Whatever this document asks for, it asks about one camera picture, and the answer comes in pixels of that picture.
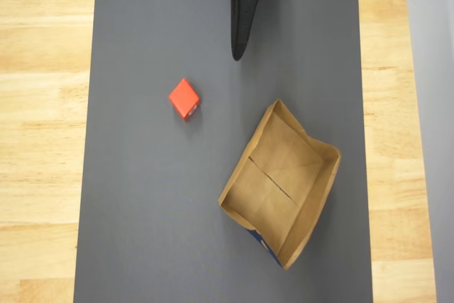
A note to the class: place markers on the brown paper box, blue end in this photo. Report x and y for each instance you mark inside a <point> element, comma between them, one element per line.
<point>276,175</point>

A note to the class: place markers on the dark gray rectangular mat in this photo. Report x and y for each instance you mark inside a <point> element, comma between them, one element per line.
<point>142,193</point>

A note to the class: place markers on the red cube with white mark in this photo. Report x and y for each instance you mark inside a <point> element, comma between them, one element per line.
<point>182,97</point>

